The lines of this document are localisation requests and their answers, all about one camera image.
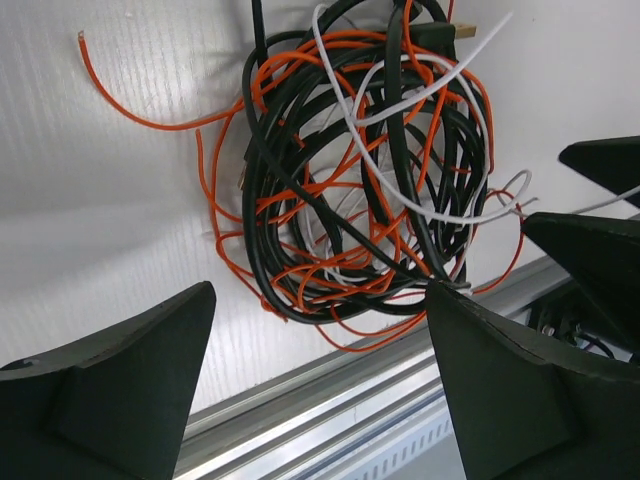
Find orange wire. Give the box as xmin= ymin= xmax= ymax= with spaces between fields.
xmin=76 ymin=0 xmax=526 ymax=354

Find white wire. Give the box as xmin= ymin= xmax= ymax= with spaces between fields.
xmin=299 ymin=3 xmax=640 ymax=286

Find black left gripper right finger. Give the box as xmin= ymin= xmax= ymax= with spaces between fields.
xmin=425 ymin=284 xmax=639 ymax=479

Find black cable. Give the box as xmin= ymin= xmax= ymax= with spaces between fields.
xmin=235 ymin=0 xmax=494 ymax=326

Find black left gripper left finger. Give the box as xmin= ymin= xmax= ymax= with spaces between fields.
xmin=1 ymin=281 xmax=216 ymax=479

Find aluminium rail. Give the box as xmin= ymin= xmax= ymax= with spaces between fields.
xmin=174 ymin=252 xmax=571 ymax=480

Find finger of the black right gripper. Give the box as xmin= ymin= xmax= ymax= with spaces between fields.
xmin=558 ymin=136 xmax=639 ymax=207

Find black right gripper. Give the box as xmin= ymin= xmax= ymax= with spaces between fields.
xmin=522 ymin=213 xmax=639 ymax=363

